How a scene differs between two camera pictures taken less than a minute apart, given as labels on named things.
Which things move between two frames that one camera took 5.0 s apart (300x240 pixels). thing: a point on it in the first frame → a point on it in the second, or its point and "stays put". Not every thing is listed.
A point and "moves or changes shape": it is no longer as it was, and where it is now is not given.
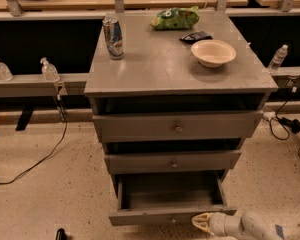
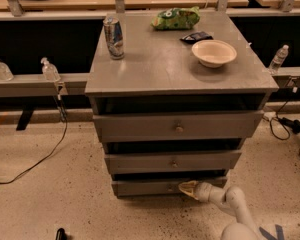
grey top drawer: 177,126 stays put
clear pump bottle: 49,71 stays put
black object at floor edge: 61,235 stays put
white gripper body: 219,224 → 203,192
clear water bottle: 278,57 stays put
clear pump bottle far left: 1,70 stays put
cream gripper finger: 202,221 → 189,188
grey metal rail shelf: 37,85 stays put
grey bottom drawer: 168,199 moves or changes shape
